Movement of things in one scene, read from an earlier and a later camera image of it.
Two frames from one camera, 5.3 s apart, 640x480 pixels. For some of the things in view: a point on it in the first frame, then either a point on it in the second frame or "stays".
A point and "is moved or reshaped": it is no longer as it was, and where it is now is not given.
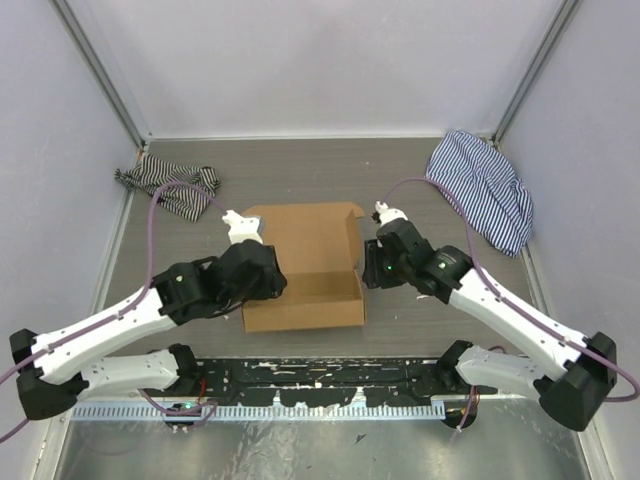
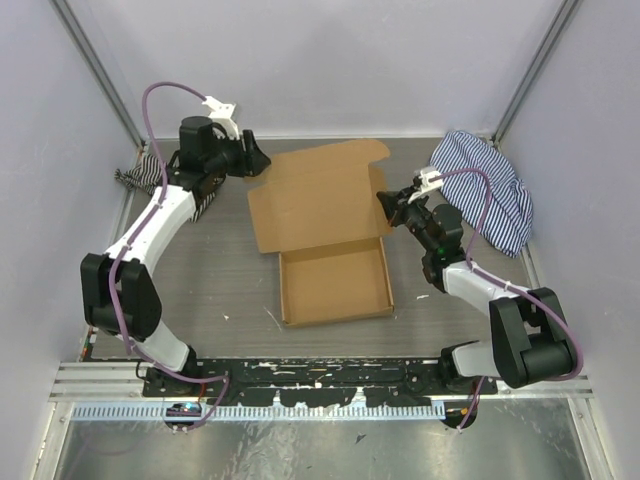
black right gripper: x=374 y=275 → x=390 y=202
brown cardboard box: x=317 y=245 is moved or reshaped
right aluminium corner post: x=560 y=24 stays
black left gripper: x=274 y=284 → x=252 y=162
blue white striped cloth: x=482 y=181 stays
